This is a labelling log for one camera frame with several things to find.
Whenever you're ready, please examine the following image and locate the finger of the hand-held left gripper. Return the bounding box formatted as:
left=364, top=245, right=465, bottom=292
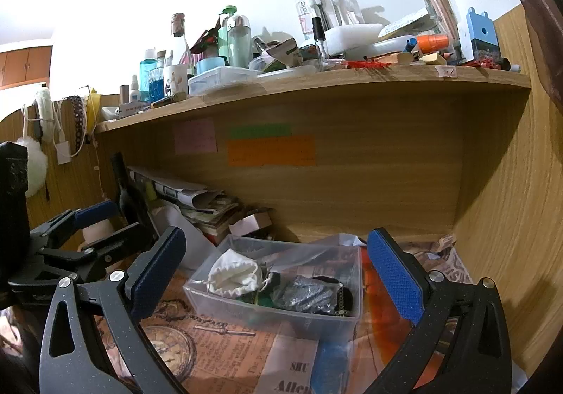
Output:
left=30, top=201, right=122, bottom=245
left=37, top=222, right=157, bottom=285

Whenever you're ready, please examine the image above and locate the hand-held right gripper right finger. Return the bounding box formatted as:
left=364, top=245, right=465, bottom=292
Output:
left=365, top=228, right=513, bottom=394

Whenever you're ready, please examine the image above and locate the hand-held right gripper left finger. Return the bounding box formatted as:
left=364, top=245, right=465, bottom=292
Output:
left=39, top=226, right=190, bottom=394

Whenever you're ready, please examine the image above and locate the white drawstring pouch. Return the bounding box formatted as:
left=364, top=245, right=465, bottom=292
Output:
left=207, top=250, right=265, bottom=296

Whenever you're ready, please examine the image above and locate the green striped cloth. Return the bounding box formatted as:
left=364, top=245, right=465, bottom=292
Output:
left=254, top=273, right=283, bottom=307

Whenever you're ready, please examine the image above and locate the clear plastic storage box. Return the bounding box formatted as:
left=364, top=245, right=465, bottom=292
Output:
left=182, top=233, right=364, bottom=343

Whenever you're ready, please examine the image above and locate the beige plastic mug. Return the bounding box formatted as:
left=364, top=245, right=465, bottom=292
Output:
left=79, top=220, right=118, bottom=263

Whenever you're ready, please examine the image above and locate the dark wine bottle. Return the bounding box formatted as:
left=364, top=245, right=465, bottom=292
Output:
left=109, top=152, right=151, bottom=228

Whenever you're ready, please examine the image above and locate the white paper sheet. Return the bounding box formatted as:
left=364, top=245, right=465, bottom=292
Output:
left=150, top=205, right=221, bottom=272

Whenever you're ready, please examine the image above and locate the white fluffy ball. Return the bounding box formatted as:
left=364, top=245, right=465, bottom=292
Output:
left=15, top=136, right=49, bottom=199

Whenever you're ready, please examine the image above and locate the clear plastic bag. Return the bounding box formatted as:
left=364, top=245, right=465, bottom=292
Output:
left=308, top=233, right=367, bottom=255

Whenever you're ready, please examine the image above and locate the stack of papers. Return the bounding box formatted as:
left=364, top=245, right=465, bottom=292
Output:
left=127, top=165, right=248, bottom=246

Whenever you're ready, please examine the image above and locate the patterned headband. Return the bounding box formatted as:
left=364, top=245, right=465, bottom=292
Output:
left=66, top=96, right=88, bottom=158

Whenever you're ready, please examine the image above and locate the small white cardboard box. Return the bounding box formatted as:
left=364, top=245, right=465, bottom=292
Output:
left=229, top=211, right=274, bottom=239

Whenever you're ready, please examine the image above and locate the yellow cloth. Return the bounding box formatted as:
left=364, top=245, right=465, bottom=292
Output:
left=86, top=88, right=102, bottom=133

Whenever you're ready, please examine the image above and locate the white fluffy duster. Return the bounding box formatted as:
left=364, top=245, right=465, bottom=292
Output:
left=35, top=88, right=55, bottom=142

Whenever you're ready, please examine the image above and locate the white box with red print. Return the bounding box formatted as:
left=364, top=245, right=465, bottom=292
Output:
left=118, top=100, right=151, bottom=116

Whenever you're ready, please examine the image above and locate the blue plastic sheet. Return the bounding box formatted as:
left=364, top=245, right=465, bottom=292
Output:
left=310, top=345, right=353, bottom=394

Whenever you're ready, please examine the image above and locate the pink sticky note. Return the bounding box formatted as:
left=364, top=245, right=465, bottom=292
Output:
left=175, top=118, right=219, bottom=155

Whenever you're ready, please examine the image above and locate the black and gold pen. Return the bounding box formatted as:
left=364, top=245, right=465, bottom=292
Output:
left=151, top=92, right=188, bottom=109

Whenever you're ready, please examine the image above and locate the glass bottle with blue liquid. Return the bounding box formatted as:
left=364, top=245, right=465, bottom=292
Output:
left=148, top=69, right=166, bottom=103

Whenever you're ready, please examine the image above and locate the teal mouthwash bottle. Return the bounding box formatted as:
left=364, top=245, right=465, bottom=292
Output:
left=141, top=49, right=158, bottom=92

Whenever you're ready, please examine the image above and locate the white printed mug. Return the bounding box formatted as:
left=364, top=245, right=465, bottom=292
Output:
left=164, top=64, right=189, bottom=98

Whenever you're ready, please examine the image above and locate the orange sticky note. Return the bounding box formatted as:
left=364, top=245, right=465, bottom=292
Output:
left=226, top=135, right=318, bottom=167

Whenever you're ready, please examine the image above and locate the wooden shelf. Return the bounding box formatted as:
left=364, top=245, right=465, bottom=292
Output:
left=94, top=68, right=533, bottom=242

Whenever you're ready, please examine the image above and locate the green sticky note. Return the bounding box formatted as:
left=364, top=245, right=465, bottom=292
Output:
left=228, top=123, right=292, bottom=140

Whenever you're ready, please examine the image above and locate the clear lidded plastic container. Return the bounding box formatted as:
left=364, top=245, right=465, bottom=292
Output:
left=188, top=66, right=258, bottom=96

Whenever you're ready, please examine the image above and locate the tall clear glass bottle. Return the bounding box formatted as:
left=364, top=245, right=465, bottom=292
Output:
left=171, top=13, right=195, bottom=68

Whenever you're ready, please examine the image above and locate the green pump bottle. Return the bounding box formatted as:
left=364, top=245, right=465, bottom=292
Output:
left=217, top=6, right=239, bottom=65

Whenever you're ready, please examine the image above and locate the glass jar with silver lid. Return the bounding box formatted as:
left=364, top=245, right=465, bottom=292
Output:
left=227, top=15, right=253, bottom=68

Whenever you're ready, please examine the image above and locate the white foam block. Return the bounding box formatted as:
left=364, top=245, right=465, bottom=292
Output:
left=328, top=23, right=384, bottom=56

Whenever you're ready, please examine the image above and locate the nail polish bottle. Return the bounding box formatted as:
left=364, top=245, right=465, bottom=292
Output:
left=311, top=17, right=329, bottom=63

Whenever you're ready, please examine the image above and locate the blue pencil sharpener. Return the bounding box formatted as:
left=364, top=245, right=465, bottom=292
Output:
left=457, top=7, right=502, bottom=66

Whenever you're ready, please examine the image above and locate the clear jar of sticks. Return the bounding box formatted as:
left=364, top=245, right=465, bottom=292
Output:
left=420, top=0, right=461, bottom=57

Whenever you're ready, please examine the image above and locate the toothbrush blister package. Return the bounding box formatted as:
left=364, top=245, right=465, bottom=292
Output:
left=294, top=0, right=367, bottom=41

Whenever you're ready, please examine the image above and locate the white cable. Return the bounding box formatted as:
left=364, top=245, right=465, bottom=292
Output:
left=94, top=134, right=109, bottom=202

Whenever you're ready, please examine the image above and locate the wooden wall cabinet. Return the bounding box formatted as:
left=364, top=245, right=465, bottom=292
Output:
left=0, top=46, right=53, bottom=89

